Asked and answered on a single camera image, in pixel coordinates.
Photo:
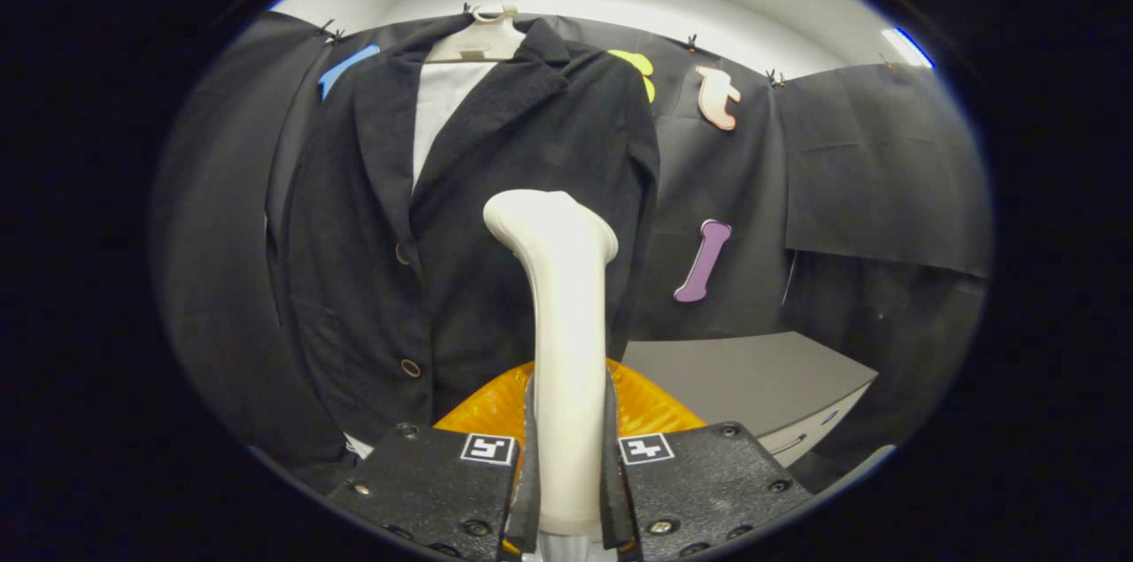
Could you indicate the black backdrop cloth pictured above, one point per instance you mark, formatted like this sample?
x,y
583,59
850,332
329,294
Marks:
x,y
885,173

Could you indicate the grey and beige cabinet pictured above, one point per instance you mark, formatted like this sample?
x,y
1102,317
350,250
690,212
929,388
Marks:
x,y
752,376

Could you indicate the cream plastic hanger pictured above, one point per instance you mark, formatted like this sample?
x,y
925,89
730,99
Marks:
x,y
482,40

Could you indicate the small ceiling light panel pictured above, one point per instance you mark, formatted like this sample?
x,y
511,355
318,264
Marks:
x,y
907,47

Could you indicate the white shirt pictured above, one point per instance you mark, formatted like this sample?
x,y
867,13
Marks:
x,y
443,102

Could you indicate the black suit jacket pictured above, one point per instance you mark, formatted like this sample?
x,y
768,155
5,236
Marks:
x,y
496,146

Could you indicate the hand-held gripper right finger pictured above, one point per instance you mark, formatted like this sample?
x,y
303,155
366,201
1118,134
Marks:
x,y
612,491

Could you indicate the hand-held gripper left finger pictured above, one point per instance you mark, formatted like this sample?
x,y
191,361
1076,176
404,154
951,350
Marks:
x,y
529,500

